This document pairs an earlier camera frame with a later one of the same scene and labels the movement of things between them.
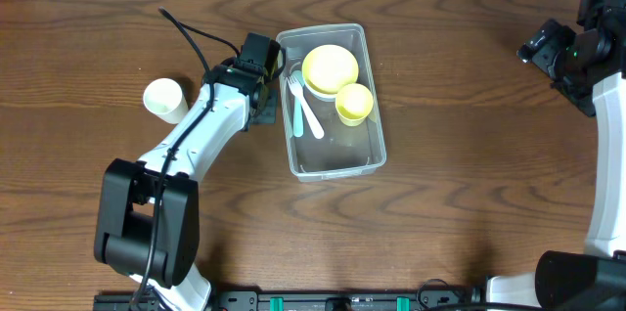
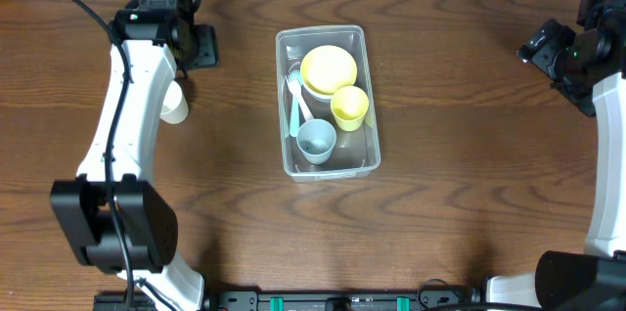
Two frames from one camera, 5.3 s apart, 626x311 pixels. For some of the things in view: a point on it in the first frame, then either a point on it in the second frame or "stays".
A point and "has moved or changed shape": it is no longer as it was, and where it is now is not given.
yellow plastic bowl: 329,67 stays
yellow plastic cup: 353,104 has moved or changed shape
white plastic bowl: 321,95 stays
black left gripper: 265,111 → 206,48
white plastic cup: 165,99 stays
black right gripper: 571,93 stays
